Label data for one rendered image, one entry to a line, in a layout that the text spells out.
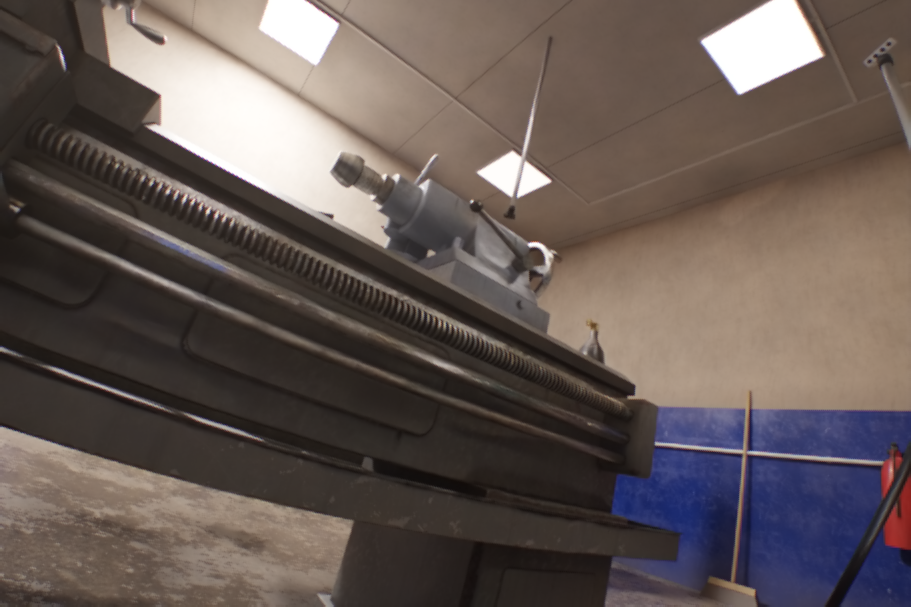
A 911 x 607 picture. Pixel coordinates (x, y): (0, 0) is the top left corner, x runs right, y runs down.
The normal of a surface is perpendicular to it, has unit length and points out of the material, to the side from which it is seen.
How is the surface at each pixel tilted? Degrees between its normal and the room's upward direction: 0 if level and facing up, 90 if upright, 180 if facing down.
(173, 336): 90
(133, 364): 90
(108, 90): 90
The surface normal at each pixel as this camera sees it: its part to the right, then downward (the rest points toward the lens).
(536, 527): 0.55, -0.20
